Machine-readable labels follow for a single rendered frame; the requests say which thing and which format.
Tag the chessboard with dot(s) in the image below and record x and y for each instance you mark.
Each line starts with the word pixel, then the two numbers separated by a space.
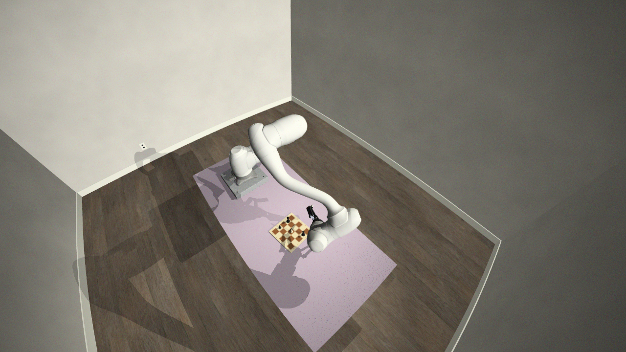
pixel 290 240

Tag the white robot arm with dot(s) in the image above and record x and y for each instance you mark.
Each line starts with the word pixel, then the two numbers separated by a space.
pixel 264 141

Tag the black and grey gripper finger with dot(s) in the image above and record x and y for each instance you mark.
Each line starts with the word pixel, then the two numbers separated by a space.
pixel 311 212

